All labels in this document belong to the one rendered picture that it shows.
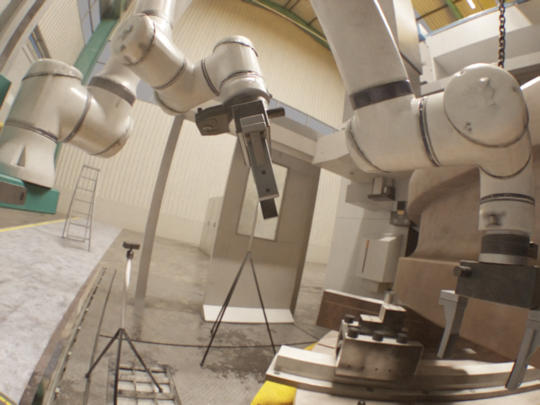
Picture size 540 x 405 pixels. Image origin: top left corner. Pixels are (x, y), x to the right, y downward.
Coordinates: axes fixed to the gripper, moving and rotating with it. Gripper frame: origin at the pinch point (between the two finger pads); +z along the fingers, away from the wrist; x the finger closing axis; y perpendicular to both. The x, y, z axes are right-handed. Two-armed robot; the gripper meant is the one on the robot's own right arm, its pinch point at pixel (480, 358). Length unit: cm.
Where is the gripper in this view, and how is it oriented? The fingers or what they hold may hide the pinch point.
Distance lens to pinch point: 42.0
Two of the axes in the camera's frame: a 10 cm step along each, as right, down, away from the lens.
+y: -9.6, -2.1, -1.7
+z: -1.9, 9.7, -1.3
